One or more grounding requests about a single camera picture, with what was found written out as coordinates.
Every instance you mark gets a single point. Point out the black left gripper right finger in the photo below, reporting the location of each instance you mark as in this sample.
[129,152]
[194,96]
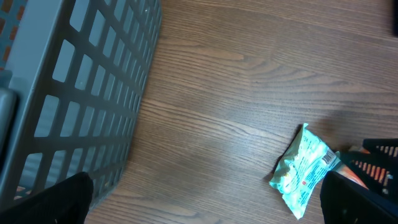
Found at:
[345,202]

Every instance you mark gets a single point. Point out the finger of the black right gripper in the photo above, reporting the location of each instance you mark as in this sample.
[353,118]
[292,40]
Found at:
[385,147]
[378,171]

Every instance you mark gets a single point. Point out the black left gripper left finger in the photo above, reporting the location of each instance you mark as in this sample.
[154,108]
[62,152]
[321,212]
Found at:
[66,202]

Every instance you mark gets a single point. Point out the orange snack packet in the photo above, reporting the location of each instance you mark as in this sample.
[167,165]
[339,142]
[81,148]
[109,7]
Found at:
[345,171]

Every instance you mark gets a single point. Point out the teal snack packet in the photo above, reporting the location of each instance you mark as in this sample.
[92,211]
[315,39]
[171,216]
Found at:
[303,165]

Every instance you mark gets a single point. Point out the grey plastic mesh basket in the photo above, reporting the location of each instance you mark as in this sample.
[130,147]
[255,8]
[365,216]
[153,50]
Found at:
[73,73]

